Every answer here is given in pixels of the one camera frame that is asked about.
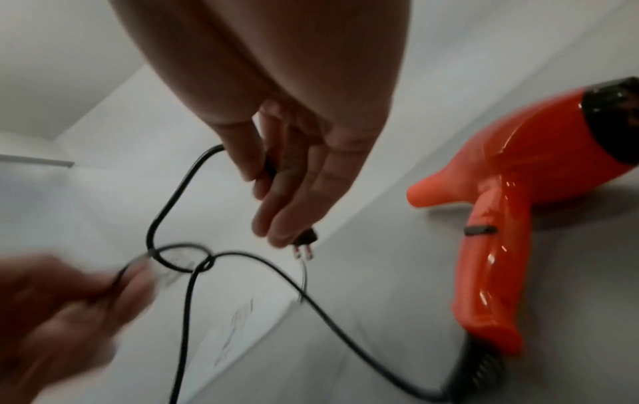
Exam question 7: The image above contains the black power cord with plug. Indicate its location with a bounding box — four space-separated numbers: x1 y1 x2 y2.
112 144 453 404

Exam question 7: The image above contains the person's left hand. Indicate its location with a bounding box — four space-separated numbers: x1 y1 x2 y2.
0 253 156 404

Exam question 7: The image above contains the person's right hand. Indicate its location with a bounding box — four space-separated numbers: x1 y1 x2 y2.
108 0 415 249

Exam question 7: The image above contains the orange hair dryer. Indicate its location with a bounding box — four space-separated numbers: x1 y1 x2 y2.
406 76 639 404

